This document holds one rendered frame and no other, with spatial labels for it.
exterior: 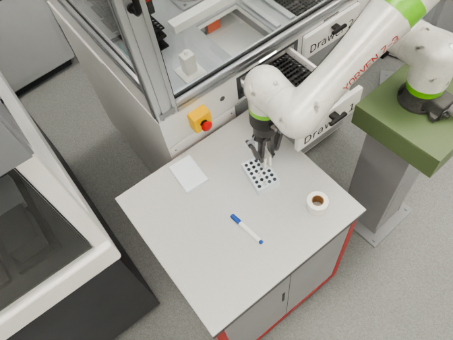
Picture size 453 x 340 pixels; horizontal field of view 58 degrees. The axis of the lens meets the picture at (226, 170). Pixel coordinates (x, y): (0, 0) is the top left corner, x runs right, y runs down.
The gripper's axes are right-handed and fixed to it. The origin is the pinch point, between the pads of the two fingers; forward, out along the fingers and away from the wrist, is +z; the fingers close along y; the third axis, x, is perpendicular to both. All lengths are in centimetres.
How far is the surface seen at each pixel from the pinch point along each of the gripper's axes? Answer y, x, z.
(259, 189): -6.3, -7.1, 4.1
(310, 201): 5.7, -18.7, 3.9
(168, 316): -57, -7, 84
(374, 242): 48, -21, 82
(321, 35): 44, 36, -6
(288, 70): 23.6, 26.1, -6.1
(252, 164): -3.8, 2.8, 4.4
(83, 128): -63, 126, 84
